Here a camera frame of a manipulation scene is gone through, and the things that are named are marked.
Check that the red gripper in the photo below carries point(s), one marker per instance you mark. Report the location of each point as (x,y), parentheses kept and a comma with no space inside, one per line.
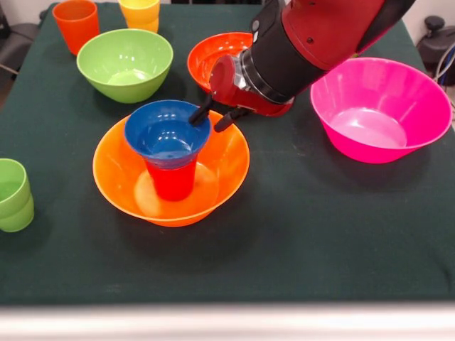
(222,80)

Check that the orange-red plastic cup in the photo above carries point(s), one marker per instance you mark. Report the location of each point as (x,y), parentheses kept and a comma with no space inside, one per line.
(76,28)

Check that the green plastic cup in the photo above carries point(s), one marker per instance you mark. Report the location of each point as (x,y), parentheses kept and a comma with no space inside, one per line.
(14,184)
(17,222)

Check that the yellow plastic cup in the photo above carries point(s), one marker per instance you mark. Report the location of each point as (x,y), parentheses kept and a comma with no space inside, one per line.
(138,10)
(147,26)

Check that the red plastic cup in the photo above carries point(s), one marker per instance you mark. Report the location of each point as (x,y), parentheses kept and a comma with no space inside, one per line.
(174,181)

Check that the large orange plastic bowl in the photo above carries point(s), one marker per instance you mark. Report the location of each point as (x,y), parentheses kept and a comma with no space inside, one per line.
(220,160)

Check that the large pink plastic bowl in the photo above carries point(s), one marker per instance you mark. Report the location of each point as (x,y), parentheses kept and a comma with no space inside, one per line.
(377,106)

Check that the small blue plastic bowl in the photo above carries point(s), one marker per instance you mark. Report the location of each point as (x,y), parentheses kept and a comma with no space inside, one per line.
(160,120)

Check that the red-orange plastic bowl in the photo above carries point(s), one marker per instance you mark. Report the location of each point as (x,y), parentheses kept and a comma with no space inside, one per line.
(206,60)

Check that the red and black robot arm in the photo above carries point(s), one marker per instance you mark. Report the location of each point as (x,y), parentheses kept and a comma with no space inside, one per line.
(313,28)

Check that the dark green table cloth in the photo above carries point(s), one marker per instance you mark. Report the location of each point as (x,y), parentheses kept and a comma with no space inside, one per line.
(320,231)

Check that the green plastic bowl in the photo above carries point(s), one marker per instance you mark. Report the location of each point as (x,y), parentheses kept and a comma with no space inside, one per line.
(106,53)

